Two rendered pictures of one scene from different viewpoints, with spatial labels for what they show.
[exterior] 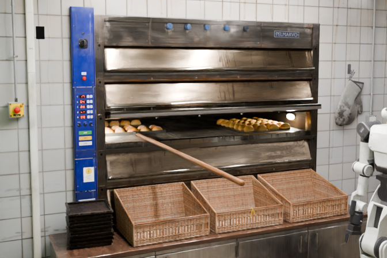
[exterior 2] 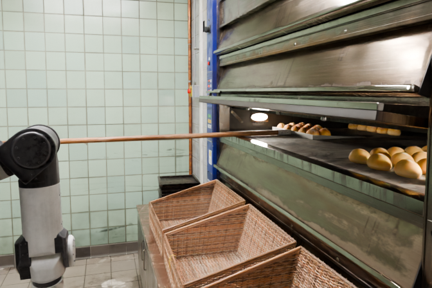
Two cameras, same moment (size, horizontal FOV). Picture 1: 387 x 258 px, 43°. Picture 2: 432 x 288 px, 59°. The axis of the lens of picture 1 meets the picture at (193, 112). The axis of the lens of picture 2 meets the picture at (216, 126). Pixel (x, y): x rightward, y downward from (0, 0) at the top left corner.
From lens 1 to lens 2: 4.32 m
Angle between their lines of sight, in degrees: 97
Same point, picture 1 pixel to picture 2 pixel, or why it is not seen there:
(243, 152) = (299, 193)
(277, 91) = (346, 67)
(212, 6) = not seen: outside the picture
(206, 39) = not seen: outside the picture
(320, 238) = not seen: outside the picture
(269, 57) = not seen: outside the picture
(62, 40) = not seen: hidden behind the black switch
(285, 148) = (364, 223)
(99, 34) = (218, 17)
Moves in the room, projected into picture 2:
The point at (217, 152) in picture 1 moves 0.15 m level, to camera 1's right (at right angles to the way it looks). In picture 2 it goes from (277, 176) to (278, 184)
